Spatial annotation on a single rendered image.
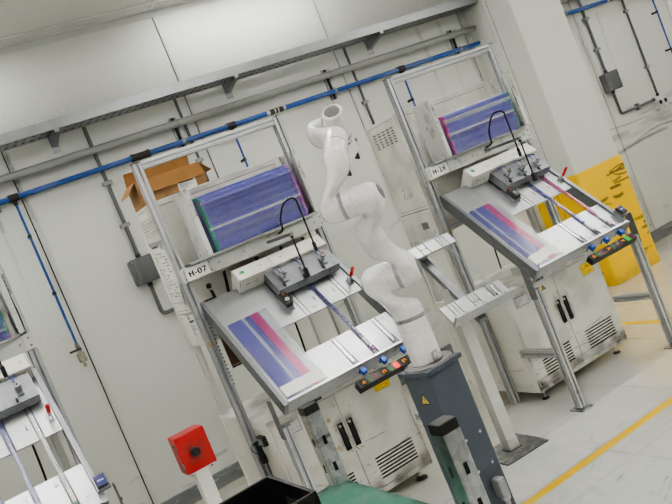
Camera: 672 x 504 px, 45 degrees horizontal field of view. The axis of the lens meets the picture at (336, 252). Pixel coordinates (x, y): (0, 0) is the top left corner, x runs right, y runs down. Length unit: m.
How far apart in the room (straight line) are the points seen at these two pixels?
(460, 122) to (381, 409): 1.63
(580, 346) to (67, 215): 3.08
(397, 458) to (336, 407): 0.40
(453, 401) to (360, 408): 0.83
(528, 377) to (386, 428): 0.93
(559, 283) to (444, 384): 1.63
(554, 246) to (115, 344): 2.65
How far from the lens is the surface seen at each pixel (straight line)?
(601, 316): 4.71
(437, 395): 3.03
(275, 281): 3.72
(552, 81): 6.38
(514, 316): 4.31
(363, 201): 2.74
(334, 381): 3.39
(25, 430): 3.37
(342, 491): 1.43
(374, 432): 3.84
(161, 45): 5.53
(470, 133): 4.49
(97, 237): 5.12
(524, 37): 6.33
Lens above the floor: 1.42
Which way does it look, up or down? 4 degrees down
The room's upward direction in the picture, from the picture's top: 22 degrees counter-clockwise
